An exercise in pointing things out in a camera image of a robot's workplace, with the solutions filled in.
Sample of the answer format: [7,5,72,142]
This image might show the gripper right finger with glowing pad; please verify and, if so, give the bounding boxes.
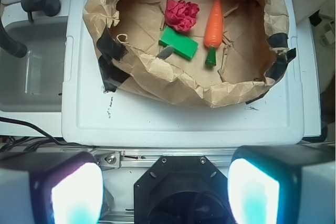
[227,145,335,223]

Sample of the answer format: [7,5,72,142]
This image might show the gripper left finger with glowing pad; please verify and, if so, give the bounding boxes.
[1,152,103,223]

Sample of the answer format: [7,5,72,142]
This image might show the white plastic bin lid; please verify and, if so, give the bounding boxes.
[61,0,305,148]

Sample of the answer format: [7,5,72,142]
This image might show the grey toy sink basin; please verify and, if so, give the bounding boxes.
[1,17,67,112]

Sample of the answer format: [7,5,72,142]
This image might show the orange toy carrot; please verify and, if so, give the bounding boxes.
[204,0,223,67]

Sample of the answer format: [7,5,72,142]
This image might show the green plastic block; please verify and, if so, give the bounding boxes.
[159,26,198,61]

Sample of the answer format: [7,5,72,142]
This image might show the small grey felt piece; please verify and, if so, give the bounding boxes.
[156,46,174,60]

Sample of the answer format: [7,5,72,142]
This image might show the dark grey toy faucet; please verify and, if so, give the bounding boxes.
[1,0,61,58]

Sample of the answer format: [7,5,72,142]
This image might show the brown paper bag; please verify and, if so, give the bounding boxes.
[83,0,296,108]

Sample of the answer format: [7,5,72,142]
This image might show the crumpled red paper ball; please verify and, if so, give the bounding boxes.
[164,0,200,33]

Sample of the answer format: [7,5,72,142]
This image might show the black cable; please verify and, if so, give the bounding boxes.
[0,116,87,154]

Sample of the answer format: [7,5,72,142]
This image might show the aluminium extrusion rail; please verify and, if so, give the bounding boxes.
[89,147,236,170]

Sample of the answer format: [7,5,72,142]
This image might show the black octagonal mount plate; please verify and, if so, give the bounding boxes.
[134,156,235,223]

